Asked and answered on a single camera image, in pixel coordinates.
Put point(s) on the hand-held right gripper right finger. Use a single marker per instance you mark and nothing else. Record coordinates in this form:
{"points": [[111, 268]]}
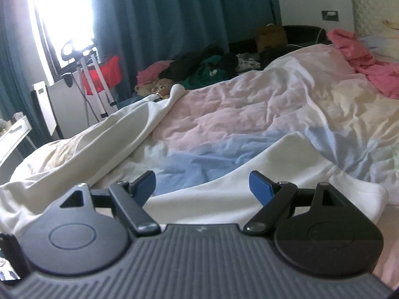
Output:
{"points": [[261, 190]]}

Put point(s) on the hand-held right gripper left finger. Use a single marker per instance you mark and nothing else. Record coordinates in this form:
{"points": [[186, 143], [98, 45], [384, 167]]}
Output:
{"points": [[143, 190]]}

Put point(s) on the white sweatpants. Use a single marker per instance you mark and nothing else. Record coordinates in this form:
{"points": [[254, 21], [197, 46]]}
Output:
{"points": [[103, 137]]}

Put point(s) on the pink garment in clothes pile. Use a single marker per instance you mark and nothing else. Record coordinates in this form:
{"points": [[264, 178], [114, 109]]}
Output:
{"points": [[152, 71]]}

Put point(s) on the black clothes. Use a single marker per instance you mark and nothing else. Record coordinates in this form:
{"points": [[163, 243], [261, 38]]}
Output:
{"points": [[190, 62]]}

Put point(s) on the pastel bed blanket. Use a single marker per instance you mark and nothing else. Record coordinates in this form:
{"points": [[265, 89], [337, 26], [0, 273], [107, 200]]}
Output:
{"points": [[237, 121]]}

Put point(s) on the beige patterned garment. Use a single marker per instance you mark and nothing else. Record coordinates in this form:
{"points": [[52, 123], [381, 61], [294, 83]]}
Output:
{"points": [[156, 88]]}

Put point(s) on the white dressing table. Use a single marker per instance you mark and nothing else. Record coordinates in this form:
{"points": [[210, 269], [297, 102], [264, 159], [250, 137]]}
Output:
{"points": [[14, 137]]}

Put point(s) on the red garment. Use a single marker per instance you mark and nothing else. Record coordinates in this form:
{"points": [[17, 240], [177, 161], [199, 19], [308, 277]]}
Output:
{"points": [[109, 71]]}

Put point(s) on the leaning folded board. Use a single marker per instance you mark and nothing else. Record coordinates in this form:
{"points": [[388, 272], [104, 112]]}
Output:
{"points": [[45, 109]]}

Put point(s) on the green garment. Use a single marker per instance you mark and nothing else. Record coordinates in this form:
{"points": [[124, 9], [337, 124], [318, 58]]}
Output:
{"points": [[205, 74]]}

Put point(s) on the garment steamer stand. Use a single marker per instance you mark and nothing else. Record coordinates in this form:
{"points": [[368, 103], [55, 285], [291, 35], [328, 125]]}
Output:
{"points": [[90, 71]]}

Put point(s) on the brown bag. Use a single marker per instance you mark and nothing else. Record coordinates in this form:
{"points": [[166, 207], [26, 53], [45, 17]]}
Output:
{"points": [[270, 37]]}

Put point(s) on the black sofa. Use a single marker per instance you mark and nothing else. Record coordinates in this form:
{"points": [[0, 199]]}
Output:
{"points": [[305, 34]]}

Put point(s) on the pink fleece garment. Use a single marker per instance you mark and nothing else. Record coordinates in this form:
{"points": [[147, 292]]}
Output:
{"points": [[367, 62]]}

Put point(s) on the blue curtain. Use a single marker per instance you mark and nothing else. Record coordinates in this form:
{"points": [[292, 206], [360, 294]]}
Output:
{"points": [[12, 68], [187, 15]]}

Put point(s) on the pale pillow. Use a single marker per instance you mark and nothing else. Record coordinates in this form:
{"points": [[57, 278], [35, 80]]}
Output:
{"points": [[382, 42]]}

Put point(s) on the dark framed window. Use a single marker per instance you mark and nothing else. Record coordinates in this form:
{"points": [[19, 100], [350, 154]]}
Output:
{"points": [[62, 15]]}

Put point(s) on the quilted white headboard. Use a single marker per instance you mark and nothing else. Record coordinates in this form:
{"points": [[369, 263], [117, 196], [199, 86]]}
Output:
{"points": [[372, 6]]}

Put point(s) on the wall socket with charger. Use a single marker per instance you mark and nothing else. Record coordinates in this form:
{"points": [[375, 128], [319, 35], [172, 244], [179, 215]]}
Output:
{"points": [[330, 15]]}

